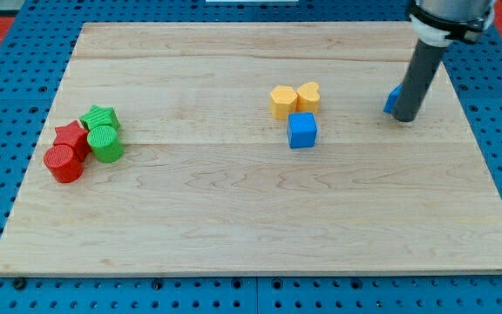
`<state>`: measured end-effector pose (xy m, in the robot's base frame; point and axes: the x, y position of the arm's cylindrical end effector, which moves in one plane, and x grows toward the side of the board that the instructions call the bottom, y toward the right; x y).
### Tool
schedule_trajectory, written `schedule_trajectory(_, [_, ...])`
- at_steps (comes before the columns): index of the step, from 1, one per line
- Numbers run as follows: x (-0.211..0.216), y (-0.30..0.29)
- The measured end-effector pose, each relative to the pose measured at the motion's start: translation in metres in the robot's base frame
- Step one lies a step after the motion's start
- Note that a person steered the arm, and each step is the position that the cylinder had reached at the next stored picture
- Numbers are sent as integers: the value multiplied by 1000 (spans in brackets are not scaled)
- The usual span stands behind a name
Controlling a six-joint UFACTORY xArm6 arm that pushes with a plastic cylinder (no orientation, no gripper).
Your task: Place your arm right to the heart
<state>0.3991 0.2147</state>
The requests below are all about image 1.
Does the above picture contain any yellow hexagon block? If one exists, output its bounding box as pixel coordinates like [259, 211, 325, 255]
[269, 85, 298, 120]

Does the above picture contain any red star block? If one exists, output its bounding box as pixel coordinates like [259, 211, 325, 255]
[53, 120, 92, 162]

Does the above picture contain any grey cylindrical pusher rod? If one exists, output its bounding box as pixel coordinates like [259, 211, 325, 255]
[391, 39, 446, 122]

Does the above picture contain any green star block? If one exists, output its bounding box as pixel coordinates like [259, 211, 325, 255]
[80, 105, 120, 131]

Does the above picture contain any yellow heart block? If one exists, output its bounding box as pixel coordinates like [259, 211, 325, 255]
[296, 82, 321, 114]

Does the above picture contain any blue cube block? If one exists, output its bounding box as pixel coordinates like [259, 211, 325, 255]
[287, 112, 317, 149]

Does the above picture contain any green cylinder block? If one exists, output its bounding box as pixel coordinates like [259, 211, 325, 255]
[87, 125, 124, 163]

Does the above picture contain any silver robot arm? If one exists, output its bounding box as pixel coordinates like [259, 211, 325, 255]
[406, 0, 496, 48]

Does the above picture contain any light wooden board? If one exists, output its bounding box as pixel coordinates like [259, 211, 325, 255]
[0, 22, 502, 277]

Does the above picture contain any blue block behind rod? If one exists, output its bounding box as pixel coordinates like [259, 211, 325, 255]
[383, 84, 403, 114]

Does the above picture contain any red cylinder block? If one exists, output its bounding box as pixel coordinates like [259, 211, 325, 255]
[43, 145, 84, 183]

